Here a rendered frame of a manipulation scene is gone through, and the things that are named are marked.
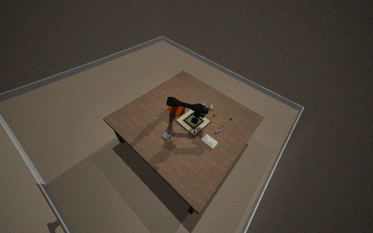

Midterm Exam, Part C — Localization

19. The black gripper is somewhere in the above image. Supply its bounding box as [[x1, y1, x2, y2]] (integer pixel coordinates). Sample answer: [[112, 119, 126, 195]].
[[191, 112, 199, 124]]

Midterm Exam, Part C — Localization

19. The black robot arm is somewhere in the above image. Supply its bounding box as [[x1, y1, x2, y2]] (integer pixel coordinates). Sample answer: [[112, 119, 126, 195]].
[[166, 97, 209, 118]]

